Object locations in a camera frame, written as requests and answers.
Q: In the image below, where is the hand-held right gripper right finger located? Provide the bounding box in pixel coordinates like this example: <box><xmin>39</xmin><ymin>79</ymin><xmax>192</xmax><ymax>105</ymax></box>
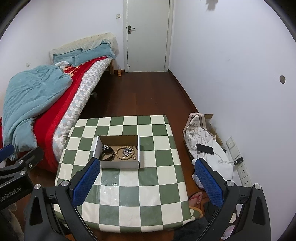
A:
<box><xmin>195</xmin><ymin>159</ymin><xmax>271</xmax><ymax>241</ymax></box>

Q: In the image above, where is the tan flip-flop sandal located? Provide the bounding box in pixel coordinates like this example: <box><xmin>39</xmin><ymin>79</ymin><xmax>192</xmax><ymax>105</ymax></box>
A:
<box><xmin>190</xmin><ymin>195</ymin><xmax>205</xmax><ymax>219</ymax></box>

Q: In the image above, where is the white door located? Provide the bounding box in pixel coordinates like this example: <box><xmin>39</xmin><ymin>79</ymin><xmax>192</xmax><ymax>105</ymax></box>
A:
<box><xmin>122</xmin><ymin>0</ymin><xmax>174</xmax><ymax>74</ymax></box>

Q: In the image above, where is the black bag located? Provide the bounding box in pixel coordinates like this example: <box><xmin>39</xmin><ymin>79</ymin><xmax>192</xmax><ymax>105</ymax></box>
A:
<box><xmin>203</xmin><ymin>197</ymin><xmax>221</xmax><ymax>223</ymax></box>

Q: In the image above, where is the wooden bead bracelet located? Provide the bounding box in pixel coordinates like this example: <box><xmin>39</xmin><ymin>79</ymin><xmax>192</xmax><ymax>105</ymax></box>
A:
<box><xmin>115</xmin><ymin>146</ymin><xmax>136</xmax><ymax>161</ymax></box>

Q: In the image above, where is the white charging cable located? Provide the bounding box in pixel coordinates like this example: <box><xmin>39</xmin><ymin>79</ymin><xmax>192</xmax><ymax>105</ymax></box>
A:
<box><xmin>213</xmin><ymin>152</ymin><xmax>235</xmax><ymax>165</ymax></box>

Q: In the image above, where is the bed with red sheet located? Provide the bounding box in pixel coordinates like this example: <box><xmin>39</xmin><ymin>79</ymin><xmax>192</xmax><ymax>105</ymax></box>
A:
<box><xmin>0</xmin><ymin>57</ymin><xmax>112</xmax><ymax>173</ymax></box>

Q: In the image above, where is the grey white checkered bedsheet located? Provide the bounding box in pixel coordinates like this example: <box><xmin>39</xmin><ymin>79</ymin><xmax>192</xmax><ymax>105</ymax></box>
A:
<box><xmin>52</xmin><ymin>58</ymin><xmax>113</xmax><ymax>161</ymax></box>

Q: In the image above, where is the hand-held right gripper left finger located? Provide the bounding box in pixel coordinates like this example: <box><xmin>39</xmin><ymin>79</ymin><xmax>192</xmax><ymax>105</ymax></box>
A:
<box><xmin>24</xmin><ymin>158</ymin><xmax>101</xmax><ymax>241</ymax></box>

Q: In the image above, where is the brown cardboard carton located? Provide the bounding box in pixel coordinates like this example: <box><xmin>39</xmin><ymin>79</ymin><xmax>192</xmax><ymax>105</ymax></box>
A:
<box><xmin>203</xmin><ymin>113</ymin><xmax>224</xmax><ymax>149</ymax></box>

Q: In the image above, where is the black smartphone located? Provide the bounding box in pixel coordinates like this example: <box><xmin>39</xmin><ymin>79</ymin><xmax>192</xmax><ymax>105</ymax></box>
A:
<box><xmin>196</xmin><ymin>143</ymin><xmax>214</xmax><ymax>155</ymax></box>

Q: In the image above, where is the white cloth bag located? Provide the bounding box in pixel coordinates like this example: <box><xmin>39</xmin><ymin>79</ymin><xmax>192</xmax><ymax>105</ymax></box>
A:
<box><xmin>191</xmin><ymin>139</ymin><xmax>234</xmax><ymax>181</ymax></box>

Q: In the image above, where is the green white checkered tablecloth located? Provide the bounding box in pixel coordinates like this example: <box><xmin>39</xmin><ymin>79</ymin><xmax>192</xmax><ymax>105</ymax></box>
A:
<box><xmin>54</xmin><ymin>114</ymin><xmax>197</xmax><ymax>233</ymax></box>

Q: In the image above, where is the white cardboard box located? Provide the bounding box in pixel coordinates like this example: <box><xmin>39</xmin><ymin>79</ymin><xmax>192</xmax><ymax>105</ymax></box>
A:
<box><xmin>92</xmin><ymin>135</ymin><xmax>141</xmax><ymax>169</ymax></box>

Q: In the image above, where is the person's bare foot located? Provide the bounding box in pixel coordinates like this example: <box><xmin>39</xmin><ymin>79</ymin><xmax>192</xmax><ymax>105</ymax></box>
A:
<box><xmin>188</xmin><ymin>192</ymin><xmax>204</xmax><ymax>210</ymax></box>

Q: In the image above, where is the light blue pillow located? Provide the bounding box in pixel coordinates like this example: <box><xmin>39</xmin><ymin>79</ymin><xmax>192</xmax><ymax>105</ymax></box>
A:
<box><xmin>52</xmin><ymin>48</ymin><xmax>83</xmax><ymax>66</ymax></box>

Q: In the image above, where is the black smart band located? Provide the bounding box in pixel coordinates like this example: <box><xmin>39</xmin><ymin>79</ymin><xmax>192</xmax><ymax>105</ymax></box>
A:
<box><xmin>100</xmin><ymin>148</ymin><xmax>115</xmax><ymax>161</ymax></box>

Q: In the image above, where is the floral quilted bag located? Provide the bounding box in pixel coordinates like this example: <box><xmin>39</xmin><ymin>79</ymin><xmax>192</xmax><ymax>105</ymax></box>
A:
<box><xmin>182</xmin><ymin>113</ymin><xmax>217</xmax><ymax>161</ymax></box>

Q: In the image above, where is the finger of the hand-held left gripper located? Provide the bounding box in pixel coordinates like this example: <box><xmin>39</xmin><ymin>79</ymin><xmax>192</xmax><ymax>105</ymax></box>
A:
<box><xmin>0</xmin><ymin>144</ymin><xmax>14</xmax><ymax>163</ymax></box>
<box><xmin>0</xmin><ymin>146</ymin><xmax>45</xmax><ymax>181</ymax></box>

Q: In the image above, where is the light blue blanket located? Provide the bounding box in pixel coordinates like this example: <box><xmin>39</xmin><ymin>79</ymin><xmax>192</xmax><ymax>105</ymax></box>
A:
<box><xmin>2</xmin><ymin>61</ymin><xmax>73</xmax><ymax>161</ymax></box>

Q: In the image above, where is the white red printed plastic bag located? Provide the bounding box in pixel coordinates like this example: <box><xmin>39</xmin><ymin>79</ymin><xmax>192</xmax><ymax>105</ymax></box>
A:
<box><xmin>192</xmin><ymin>173</ymin><xmax>207</xmax><ymax>190</ymax></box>

